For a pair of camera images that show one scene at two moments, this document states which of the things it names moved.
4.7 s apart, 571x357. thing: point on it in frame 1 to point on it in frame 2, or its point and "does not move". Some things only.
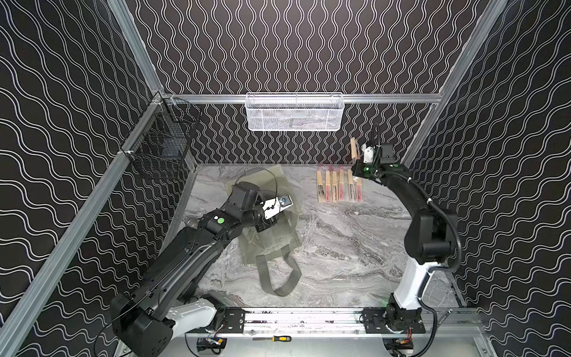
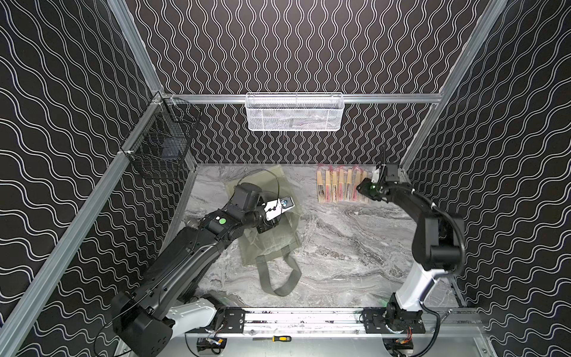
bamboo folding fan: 355,151 to 365,173
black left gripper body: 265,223 does not move
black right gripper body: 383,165 to 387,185
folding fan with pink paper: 328,183 does not move
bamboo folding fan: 334,184 does not move
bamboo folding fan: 352,186 does not move
